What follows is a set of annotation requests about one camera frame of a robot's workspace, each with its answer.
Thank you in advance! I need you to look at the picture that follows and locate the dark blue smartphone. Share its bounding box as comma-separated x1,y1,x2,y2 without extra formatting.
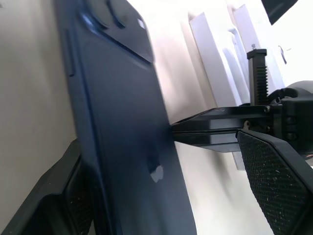
52,0,199,235

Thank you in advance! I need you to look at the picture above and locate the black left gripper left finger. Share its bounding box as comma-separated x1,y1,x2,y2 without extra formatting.
0,139,109,235

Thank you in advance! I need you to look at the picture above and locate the dark flat object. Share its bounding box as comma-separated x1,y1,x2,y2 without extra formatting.
260,0,299,25

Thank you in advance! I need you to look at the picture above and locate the white phone box base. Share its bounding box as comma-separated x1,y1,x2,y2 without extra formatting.
187,11,245,107

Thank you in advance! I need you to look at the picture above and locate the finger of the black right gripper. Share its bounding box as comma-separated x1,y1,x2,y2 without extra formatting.
170,107,245,133
174,133,242,153

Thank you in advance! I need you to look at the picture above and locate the white phone box lid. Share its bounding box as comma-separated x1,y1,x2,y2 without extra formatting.
227,0,313,85

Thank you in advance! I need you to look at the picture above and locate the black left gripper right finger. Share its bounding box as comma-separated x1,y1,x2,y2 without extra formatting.
235,129,313,235

